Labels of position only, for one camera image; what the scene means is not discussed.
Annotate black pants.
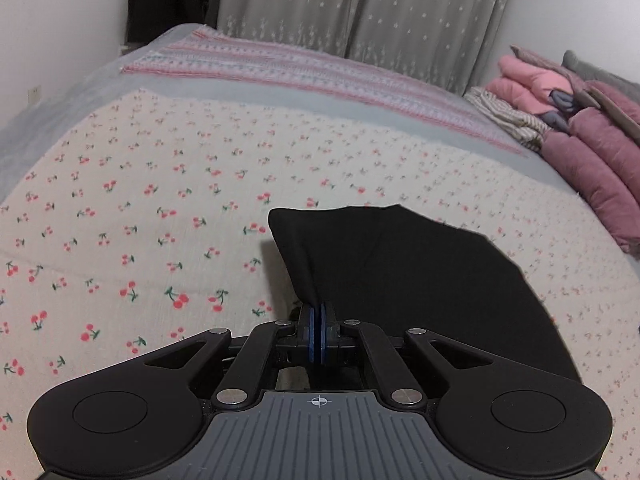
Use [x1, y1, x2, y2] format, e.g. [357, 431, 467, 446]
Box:
[261, 204, 592, 392]

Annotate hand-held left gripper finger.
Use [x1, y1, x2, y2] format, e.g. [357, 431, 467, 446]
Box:
[319, 301, 497, 409]
[143, 302, 318, 409]

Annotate grey star print curtain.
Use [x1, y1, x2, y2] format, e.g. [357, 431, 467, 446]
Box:
[216, 0, 519, 96]

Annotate pink striped patterned cloth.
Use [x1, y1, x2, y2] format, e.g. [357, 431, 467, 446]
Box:
[121, 27, 532, 159]

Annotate grey pillow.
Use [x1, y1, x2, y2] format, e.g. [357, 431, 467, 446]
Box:
[561, 50, 640, 92]

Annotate beige striped garment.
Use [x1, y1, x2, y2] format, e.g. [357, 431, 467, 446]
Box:
[464, 86, 554, 152]

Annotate mauve cushion with beige edge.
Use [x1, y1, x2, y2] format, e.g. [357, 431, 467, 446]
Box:
[510, 46, 640, 142]

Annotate pink padded jacket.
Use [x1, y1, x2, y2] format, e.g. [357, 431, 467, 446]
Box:
[486, 55, 576, 122]

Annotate mauve quilted blanket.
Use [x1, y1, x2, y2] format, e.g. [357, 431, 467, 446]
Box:
[542, 80, 640, 257]

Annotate grey bed sheet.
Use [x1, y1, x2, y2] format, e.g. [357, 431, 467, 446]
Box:
[0, 24, 587, 202]

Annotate cherry print cloth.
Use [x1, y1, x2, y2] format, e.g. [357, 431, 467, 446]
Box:
[0, 87, 640, 480]

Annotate blue grey garment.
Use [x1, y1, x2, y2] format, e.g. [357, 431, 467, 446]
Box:
[542, 89, 579, 132]

